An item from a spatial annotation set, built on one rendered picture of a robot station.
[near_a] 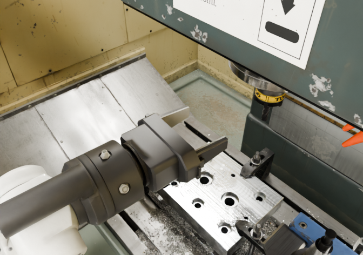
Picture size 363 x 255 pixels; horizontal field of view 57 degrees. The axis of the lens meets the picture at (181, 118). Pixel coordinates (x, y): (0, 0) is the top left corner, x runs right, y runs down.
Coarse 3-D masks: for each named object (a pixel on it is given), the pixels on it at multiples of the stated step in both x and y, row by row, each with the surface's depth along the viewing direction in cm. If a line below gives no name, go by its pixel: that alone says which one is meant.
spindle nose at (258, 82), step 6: (228, 60) 53; (234, 66) 51; (240, 66) 49; (234, 72) 51; (240, 72) 50; (246, 72) 48; (240, 78) 50; (246, 78) 49; (252, 78) 49; (258, 78) 48; (252, 84) 49; (258, 84) 48; (264, 84) 48; (270, 84) 48; (270, 90) 48; (276, 90) 48; (282, 90) 48
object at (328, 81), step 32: (128, 0) 40; (160, 0) 36; (352, 0) 21; (192, 32) 34; (224, 32) 31; (320, 32) 23; (352, 32) 22; (256, 64) 29; (288, 64) 27; (320, 64) 25; (352, 64) 23; (320, 96) 26; (352, 96) 24
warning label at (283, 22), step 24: (192, 0) 32; (216, 0) 29; (240, 0) 27; (264, 0) 26; (288, 0) 24; (312, 0) 23; (216, 24) 31; (240, 24) 29; (264, 24) 27; (288, 24) 25; (312, 24) 24; (264, 48) 28; (288, 48) 26
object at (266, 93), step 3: (258, 90) 56; (261, 90) 56; (264, 90) 55; (255, 93) 58; (264, 93) 55; (267, 93) 55; (270, 93) 55; (273, 93) 55; (276, 93) 55; (279, 93) 55; (282, 93) 55; (270, 96) 55; (273, 96) 55; (276, 96) 55; (267, 102) 56; (276, 102) 56
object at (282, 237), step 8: (280, 224) 61; (280, 232) 59; (288, 232) 59; (272, 240) 58; (280, 240) 58; (288, 240) 58; (296, 240) 58; (304, 240) 58; (264, 248) 57; (272, 248) 57; (280, 248) 57; (288, 248) 57; (296, 248) 57
